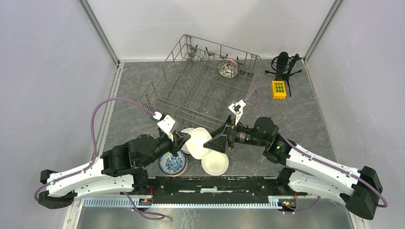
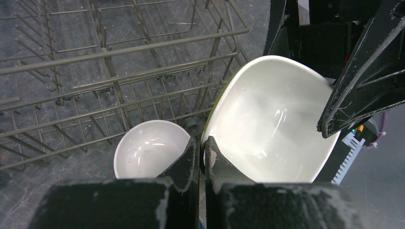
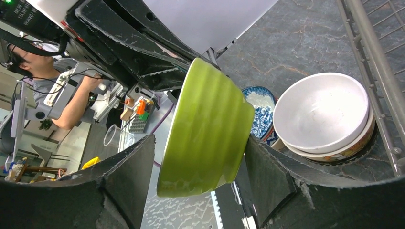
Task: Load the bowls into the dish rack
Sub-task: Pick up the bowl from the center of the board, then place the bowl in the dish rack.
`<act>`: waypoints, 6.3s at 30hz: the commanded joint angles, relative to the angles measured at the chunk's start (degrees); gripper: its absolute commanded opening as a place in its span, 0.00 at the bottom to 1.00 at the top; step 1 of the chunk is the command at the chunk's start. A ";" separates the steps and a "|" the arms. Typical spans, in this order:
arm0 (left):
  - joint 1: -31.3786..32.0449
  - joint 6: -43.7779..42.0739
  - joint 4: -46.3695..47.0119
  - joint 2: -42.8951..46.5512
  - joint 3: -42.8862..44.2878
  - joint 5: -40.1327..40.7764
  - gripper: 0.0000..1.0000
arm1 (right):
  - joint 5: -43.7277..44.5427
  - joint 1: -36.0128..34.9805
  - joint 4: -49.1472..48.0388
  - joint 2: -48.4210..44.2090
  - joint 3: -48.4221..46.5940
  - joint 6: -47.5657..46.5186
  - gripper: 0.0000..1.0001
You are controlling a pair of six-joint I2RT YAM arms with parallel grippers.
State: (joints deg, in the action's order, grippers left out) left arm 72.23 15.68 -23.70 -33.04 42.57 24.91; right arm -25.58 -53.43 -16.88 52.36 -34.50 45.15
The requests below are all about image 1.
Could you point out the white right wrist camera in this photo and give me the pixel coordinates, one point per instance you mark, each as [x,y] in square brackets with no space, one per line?
[237,109]

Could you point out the floral brown patterned bowl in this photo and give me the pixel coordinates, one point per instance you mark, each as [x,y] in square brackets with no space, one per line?
[228,68]

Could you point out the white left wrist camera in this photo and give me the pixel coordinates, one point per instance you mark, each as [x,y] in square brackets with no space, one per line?
[166,123]

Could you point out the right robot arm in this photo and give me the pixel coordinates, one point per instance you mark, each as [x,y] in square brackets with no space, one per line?
[359,190]

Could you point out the green and white bowl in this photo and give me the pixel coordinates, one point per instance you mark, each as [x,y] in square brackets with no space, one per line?
[199,136]

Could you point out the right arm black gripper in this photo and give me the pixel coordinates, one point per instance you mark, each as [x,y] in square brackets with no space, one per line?
[218,143]

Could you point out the blue floral bowl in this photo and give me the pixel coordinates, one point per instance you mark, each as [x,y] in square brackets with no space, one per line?
[168,155]

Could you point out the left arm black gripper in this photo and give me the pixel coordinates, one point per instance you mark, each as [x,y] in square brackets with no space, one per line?
[179,138]

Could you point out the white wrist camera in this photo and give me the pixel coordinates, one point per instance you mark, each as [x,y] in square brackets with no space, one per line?
[166,123]
[237,109]

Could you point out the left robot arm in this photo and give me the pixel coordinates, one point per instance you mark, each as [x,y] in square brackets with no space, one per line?
[118,170]

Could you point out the grey wire dish rack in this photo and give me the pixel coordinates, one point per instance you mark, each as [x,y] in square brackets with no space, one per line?
[189,87]

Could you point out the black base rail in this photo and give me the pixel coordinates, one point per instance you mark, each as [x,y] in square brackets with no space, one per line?
[212,190]

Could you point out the yellow block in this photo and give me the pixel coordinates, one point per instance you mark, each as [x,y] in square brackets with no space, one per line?
[278,90]

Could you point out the black microphone on tripod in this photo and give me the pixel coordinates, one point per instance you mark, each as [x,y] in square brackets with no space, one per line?
[283,65]

